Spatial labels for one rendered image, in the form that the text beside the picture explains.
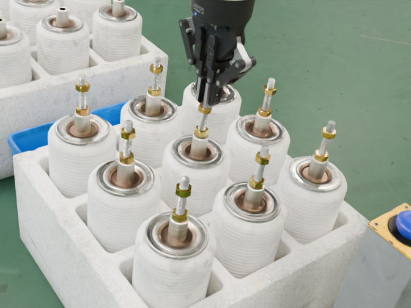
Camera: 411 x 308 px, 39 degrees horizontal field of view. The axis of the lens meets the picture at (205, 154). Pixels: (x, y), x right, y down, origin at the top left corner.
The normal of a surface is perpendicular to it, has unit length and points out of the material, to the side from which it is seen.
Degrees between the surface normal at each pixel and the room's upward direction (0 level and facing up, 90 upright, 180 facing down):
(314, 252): 0
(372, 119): 0
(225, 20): 90
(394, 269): 90
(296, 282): 90
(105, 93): 90
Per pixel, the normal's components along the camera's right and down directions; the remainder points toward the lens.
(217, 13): -0.17, 0.58
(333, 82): 0.13, -0.78
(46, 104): 0.62, 0.55
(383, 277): -0.79, 0.29
